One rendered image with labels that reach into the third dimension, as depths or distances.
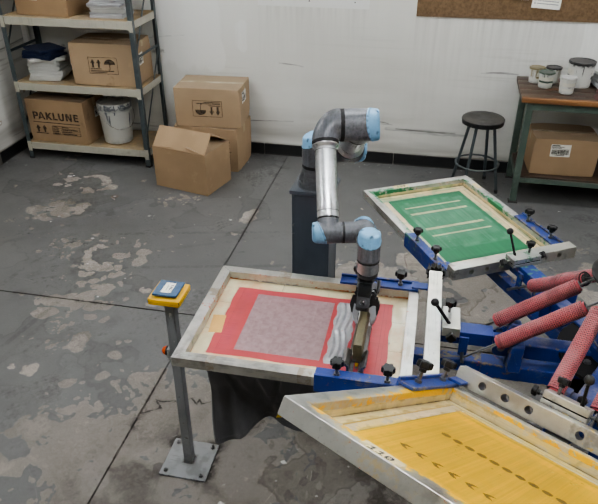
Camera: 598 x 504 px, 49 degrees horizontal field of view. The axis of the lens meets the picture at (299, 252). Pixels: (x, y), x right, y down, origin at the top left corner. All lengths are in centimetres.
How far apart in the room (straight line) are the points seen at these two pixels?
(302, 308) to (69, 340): 194
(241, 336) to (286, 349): 18
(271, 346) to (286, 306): 24
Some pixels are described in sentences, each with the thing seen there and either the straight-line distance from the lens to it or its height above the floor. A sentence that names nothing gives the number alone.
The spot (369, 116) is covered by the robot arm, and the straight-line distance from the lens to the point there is 232.
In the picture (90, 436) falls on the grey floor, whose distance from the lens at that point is 344.
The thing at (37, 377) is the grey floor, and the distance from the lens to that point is 386.
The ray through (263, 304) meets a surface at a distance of 248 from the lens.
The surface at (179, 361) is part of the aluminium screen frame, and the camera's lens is 222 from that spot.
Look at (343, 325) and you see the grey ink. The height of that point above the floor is 96.
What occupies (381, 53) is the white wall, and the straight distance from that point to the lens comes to 583.
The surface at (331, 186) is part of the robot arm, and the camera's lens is 224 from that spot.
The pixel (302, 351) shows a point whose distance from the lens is 226.
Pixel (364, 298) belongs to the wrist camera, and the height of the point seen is 115.
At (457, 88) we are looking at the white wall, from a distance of 588.
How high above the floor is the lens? 239
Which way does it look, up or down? 31 degrees down
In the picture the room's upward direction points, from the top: straight up
